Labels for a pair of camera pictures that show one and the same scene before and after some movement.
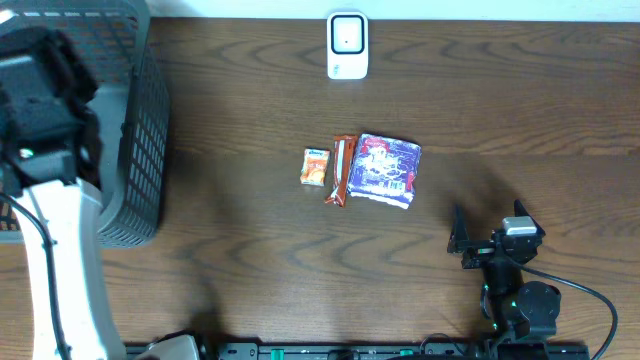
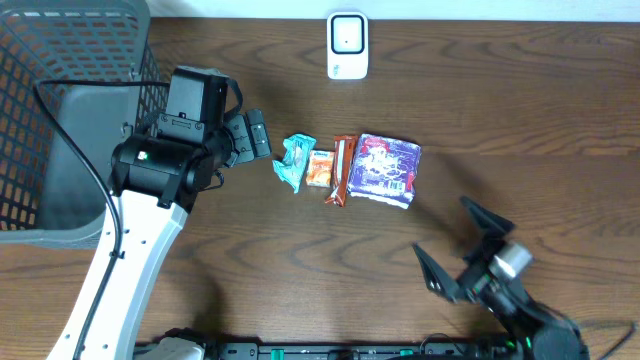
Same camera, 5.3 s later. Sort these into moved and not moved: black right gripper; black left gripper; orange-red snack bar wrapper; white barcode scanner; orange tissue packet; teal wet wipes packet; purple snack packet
Moved: teal wet wipes packet; orange tissue packet; black right gripper; black left gripper
Not moved: purple snack packet; orange-red snack bar wrapper; white barcode scanner
